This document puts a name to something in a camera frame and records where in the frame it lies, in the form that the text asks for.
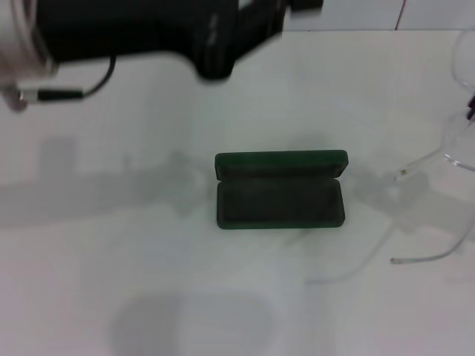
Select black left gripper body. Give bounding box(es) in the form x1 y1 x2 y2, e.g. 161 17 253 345
35 0 242 82

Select clear plastic glasses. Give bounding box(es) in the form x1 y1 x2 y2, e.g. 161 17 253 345
389 28 475 266

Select green glasses case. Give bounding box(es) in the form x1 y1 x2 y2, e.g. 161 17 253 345
214 149 350 231

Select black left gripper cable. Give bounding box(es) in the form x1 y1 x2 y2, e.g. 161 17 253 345
16 54 118 104

